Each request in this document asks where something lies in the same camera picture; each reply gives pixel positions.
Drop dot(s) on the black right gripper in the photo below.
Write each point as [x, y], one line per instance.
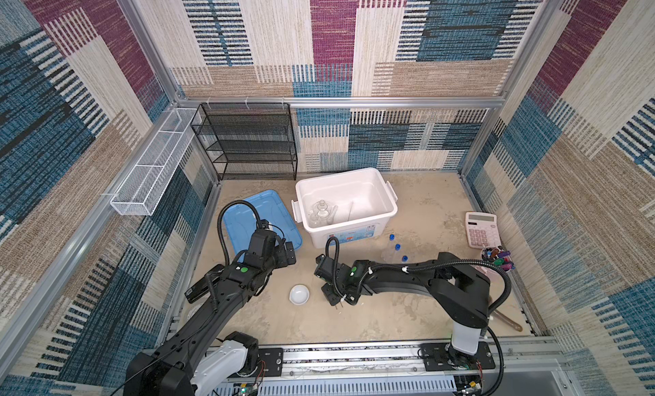
[330, 296]

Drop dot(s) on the white ceramic mortar bowl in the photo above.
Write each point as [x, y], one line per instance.
[299, 295]

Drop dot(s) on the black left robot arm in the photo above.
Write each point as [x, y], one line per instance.
[183, 365]

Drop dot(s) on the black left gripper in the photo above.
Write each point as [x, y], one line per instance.
[281, 259]

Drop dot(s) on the pink cup of markers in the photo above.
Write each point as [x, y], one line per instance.
[498, 256]

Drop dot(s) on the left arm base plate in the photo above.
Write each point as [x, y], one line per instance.
[269, 363]

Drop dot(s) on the small glass beaker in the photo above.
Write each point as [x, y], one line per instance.
[314, 220]

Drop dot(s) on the white ceramic pestle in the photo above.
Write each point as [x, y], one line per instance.
[349, 211]

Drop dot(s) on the glass flask with stopper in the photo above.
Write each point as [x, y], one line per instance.
[326, 211]

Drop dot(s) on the black stapler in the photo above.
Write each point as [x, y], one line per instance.
[198, 289]

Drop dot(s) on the pink calculator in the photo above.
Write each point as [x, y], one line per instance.
[482, 230]

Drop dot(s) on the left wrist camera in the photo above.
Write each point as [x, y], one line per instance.
[264, 225]

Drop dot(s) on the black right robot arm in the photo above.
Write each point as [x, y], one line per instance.
[467, 290]

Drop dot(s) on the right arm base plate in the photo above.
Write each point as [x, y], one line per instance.
[440, 356]

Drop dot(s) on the white plastic storage bin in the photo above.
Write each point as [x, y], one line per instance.
[375, 203]

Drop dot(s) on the black wire shelf rack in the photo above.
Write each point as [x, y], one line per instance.
[248, 141]

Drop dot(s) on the brown wooden tool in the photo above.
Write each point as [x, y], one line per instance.
[506, 320]

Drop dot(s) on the white mesh wall basket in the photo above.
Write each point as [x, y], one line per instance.
[141, 191]

